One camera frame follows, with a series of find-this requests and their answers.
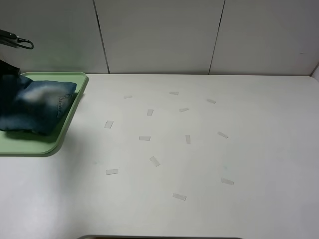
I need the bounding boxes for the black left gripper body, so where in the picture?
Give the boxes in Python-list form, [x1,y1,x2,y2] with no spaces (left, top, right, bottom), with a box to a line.
[0,60,20,75]

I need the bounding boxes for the blue children's denim shorts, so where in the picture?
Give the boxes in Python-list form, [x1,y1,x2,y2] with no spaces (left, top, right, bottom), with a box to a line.
[0,75,77,135]

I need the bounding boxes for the light green plastic tray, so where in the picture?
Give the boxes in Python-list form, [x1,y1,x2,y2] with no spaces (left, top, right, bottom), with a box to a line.
[0,72,89,157]

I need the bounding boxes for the black left camera cable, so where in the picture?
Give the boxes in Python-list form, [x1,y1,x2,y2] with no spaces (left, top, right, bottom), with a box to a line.
[0,29,34,50]

